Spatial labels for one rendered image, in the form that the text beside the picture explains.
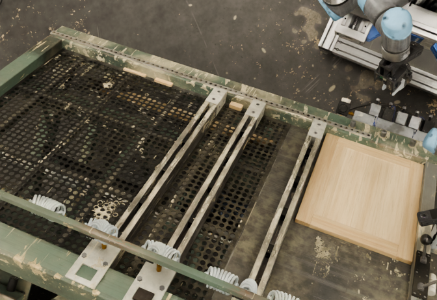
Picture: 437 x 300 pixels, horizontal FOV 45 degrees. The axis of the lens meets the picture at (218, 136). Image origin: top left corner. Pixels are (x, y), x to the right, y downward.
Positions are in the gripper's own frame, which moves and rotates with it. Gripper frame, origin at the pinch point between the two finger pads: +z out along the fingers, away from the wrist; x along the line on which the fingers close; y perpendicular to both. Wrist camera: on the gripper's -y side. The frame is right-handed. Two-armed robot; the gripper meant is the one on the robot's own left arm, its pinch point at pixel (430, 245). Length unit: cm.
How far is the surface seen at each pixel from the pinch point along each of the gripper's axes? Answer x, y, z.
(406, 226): 17.6, 0.1, 11.1
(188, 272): -29, -82, -13
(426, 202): 29.4, 10.6, 9.1
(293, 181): 30, -44, 6
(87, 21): 208, -162, 48
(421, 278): -7.9, -2.5, 8.0
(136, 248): -22, -97, -13
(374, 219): 19.6, -12.1, 11.4
